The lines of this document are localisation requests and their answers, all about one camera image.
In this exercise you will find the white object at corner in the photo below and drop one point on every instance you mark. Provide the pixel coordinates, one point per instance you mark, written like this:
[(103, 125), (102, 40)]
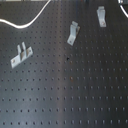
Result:
[(124, 6)]

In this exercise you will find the middle metal cable clip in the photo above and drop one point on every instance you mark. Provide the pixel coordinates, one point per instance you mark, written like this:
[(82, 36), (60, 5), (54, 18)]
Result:
[(74, 29)]

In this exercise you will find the metal cable clip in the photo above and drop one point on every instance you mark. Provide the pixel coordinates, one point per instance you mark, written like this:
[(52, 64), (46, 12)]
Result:
[(101, 16), (23, 54), (74, 29)]

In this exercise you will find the left metal cable clip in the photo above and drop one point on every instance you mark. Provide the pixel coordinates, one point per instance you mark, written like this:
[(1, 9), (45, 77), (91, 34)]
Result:
[(23, 54)]

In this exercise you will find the right metal cable clip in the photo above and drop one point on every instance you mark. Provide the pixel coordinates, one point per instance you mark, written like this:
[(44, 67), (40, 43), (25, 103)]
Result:
[(101, 16)]

